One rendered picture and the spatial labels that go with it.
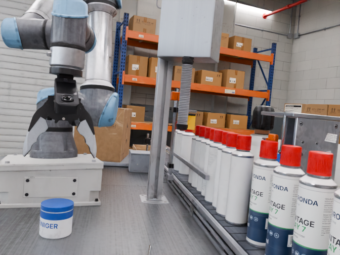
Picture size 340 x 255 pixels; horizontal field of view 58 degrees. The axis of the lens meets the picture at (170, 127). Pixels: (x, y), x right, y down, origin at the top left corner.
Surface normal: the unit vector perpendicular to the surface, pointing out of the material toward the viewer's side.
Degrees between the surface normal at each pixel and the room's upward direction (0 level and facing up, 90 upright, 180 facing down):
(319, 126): 90
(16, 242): 0
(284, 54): 90
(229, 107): 90
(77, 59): 90
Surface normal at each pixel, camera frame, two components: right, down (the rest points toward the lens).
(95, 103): 0.12, -0.13
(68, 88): 0.25, -0.83
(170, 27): -0.40, 0.01
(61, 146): 0.61, -0.29
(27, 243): 0.09, -0.99
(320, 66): -0.93, -0.06
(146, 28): 0.39, 0.10
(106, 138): 0.00, 0.05
